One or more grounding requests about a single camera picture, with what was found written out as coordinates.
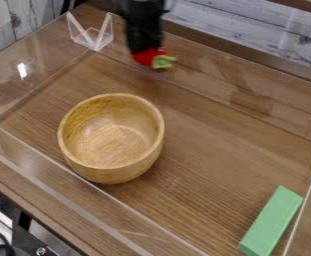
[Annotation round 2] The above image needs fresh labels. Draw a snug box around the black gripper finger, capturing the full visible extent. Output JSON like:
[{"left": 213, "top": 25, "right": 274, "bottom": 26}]
[{"left": 127, "top": 32, "right": 163, "bottom": 54}]

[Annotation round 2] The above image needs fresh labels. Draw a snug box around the red felt strawberry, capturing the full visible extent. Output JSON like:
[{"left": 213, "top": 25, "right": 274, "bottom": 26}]
[{"left": 133, "top": 47, "right": 177, "bottom": 69}]

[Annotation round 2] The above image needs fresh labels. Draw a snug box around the light wooden bowl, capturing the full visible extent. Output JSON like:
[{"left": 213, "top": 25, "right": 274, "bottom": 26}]
[{"left": 58, "top": 93, "right": 165, "bottom": 184}]

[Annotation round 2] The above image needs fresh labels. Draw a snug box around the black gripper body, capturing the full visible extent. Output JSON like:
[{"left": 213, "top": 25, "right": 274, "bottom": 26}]
[{"left": 122, "top": 0, "right": 166, "bottom": 37}]

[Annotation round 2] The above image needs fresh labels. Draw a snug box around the clear acrylic corner bracket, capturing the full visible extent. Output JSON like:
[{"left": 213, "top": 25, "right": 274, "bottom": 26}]
[{"left": 66, "top": 13, "right": 114, "bottom": 52}]

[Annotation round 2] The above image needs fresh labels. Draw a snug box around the black table leg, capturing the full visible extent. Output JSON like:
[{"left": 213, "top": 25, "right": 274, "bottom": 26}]
[{"left": 18, "top": 212, "right": 32, "bottom": 230}]

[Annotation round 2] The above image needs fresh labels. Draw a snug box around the green foam block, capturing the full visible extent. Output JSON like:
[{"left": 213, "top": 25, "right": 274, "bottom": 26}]
[{"left": 238, "top": 186, "right": 304, "bottom": 256}]

